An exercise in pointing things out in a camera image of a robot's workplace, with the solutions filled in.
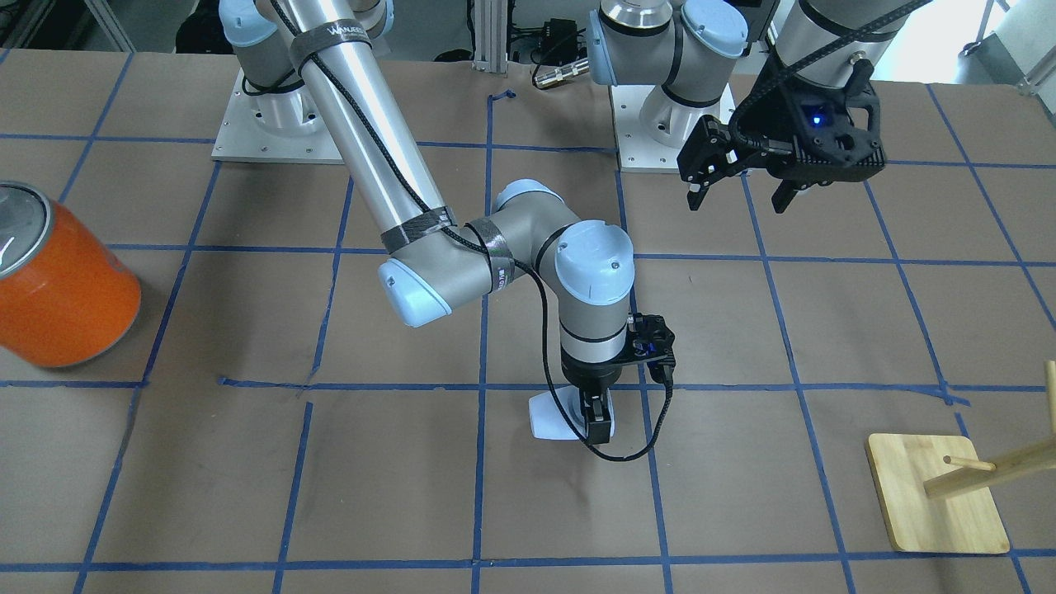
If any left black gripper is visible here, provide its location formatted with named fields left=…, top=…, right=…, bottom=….
left=676, top=115, right=813, bottom=215

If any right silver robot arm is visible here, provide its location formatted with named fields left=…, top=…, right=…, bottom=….
left=219, top=1, right=636, bottom=446

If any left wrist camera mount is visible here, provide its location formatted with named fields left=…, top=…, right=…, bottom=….
left=738, top=57, right=886, bottom=186

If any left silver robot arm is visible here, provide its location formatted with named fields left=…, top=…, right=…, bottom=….
left=586, top=1, right=922, bottom=214

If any orange can-shaped container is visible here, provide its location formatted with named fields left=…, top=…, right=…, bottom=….
left=1, top=181, right=142, bottom=368

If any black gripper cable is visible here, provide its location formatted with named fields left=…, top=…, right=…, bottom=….
left=272, top=0, right=676, bottom=463

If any wooden cup stand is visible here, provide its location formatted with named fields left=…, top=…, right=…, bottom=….
left=865, top=361, right=1056, bottom=554

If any light blue plastic cup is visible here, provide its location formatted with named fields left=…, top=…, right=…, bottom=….
left=529, top=386, right=615, bottom=441

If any aluminium frame post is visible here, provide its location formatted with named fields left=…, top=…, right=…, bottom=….
left=471, top=0, right=512, bottom=76

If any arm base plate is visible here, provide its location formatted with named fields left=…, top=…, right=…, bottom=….
left=610, top=83, right=735, bottom=173
left=211, top=72, right=343, bottom=165

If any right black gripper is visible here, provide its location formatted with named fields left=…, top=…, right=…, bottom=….
left=561, top=353, right=631, bottom=446

